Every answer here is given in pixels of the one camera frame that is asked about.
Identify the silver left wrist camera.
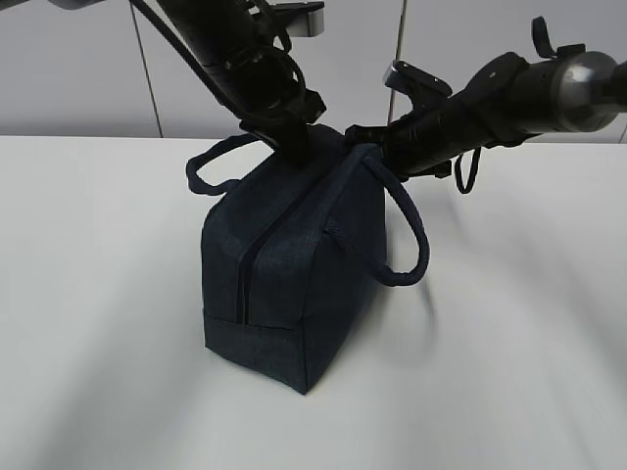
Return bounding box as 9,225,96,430
269,1,325,37

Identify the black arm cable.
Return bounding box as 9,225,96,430
453,146,484,195
129,0,275,143

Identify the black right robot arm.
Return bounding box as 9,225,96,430
346,51,626,177

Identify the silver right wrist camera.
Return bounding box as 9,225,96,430
383,60,453,108

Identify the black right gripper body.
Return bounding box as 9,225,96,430
345,111,470,179

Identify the navy blue lunch bag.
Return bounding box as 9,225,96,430
185,125,430,394

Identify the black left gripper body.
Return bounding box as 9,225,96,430
215,48,326,142

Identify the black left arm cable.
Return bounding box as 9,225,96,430
129,0,275,143

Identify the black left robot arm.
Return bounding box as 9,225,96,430
130,1,326,165

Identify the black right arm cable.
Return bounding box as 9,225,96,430
453,146,484,195

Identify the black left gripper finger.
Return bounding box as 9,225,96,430
271,120,312,166

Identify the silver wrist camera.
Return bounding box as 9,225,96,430
383,60,453,108
269,1,325,37

